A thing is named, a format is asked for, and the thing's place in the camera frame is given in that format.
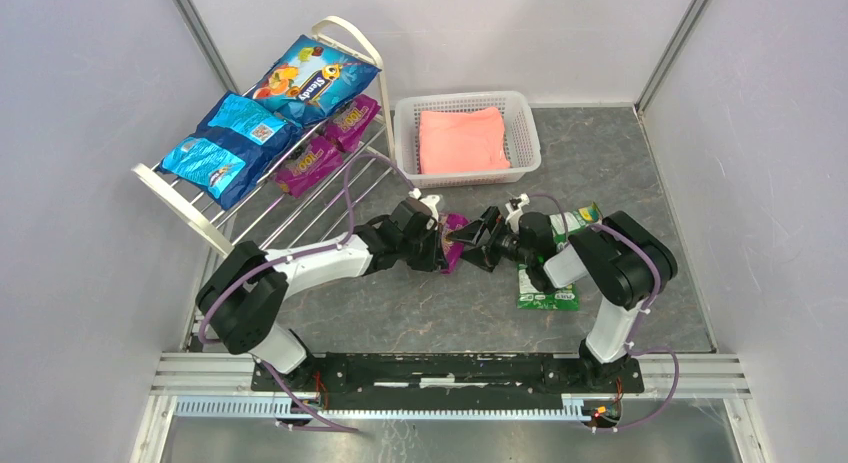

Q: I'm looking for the purple candy bag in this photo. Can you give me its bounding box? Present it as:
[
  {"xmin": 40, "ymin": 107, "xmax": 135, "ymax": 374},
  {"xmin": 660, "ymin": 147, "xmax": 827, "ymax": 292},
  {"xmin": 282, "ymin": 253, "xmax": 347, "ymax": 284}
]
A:
[
  {"xmin": 273, "ymin": 135, "xmax": 344, "ymax": 198},
  {"xmin": 439, "ymin": 213, "xmax": 469, "ymax": 275},
  {"xmin": 323, "ymin": 94, "xmax": 381, "ymax": 153}
]

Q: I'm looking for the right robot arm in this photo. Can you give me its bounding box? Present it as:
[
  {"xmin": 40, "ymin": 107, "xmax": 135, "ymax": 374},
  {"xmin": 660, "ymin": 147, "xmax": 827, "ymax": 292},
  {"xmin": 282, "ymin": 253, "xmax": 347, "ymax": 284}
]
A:
[{"xmin": 447, "ymin": 207, "xmax": 678, "ymax": 378}]

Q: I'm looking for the blue candy bag with fruits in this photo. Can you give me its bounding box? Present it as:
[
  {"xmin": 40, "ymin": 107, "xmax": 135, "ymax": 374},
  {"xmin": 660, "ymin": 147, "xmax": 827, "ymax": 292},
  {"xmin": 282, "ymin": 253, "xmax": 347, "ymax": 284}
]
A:
[{"xmin": 250, "ymin": 35, "xmax": 380, "ymax": 126}]

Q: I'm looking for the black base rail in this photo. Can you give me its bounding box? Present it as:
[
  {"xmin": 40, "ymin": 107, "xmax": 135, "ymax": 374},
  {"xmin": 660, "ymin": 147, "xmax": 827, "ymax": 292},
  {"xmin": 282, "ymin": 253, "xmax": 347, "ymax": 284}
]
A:
[{"xmin": 283, "ymin": 353, "xmax": 645, "ymax": 411}]

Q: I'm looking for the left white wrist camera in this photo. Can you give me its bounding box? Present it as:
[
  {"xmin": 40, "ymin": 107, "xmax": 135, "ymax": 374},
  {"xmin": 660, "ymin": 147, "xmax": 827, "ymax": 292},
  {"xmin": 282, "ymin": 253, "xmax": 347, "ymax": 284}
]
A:
[{"xmin": 408, "ymin": 188, "xmax": 444, "ymax": 221}]

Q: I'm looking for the cream metal shelf rack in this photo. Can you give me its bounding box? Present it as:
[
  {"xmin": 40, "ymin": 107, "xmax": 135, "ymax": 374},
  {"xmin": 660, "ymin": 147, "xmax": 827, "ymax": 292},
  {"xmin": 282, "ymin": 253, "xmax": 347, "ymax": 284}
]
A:
[{"xmin": 133, "ymin": 16, "xmax": 392, "ymax": 256}]

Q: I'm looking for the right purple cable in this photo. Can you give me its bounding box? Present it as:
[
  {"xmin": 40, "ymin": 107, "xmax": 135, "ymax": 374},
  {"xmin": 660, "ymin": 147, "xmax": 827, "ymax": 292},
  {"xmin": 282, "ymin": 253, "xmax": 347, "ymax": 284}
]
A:
[{"xmin": 526, "ymin": 192, "xmax": 682, "ymax": 435}]

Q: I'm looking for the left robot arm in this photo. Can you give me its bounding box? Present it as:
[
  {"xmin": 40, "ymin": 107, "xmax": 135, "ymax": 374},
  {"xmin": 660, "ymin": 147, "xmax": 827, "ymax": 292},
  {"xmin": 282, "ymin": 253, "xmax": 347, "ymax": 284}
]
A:
[{"xmin": 195, "ymin": 195, "xmax": 447, "ymax": 374}]

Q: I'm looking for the white plastic basket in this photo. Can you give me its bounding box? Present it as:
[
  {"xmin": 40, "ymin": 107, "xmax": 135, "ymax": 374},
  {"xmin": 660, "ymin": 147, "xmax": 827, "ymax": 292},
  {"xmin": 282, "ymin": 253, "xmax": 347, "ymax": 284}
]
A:
[{"xmin": 393, "ymin": 91, "xmax": 541, "ymax": 188}]

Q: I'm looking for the pink folded cloth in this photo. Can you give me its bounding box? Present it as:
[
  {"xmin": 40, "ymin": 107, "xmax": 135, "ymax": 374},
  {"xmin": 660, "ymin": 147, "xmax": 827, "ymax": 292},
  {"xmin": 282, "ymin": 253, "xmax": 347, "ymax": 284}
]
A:
[{"xmin": 419, "ymin": 107, "xmax": 511, "ymax": 175}]

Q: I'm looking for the blue candy bag back side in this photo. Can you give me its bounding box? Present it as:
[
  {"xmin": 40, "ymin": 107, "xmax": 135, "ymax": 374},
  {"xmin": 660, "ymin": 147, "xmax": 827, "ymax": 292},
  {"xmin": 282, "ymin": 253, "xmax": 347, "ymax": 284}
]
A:
[{"xmin": 160, "ymin": 92, "xmax": 302, "ymax": 210}]

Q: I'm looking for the green candy bag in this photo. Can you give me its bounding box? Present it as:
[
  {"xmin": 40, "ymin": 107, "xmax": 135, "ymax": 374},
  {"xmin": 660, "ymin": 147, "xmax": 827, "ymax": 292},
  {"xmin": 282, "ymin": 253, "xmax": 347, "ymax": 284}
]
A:
[
  {"xmin": 516, "ymin": 264, "xmax": 580, "ymax": 311},
  {"xmin": 549, "ymin": 203, "xmax": 603, "ymax": 251}
]

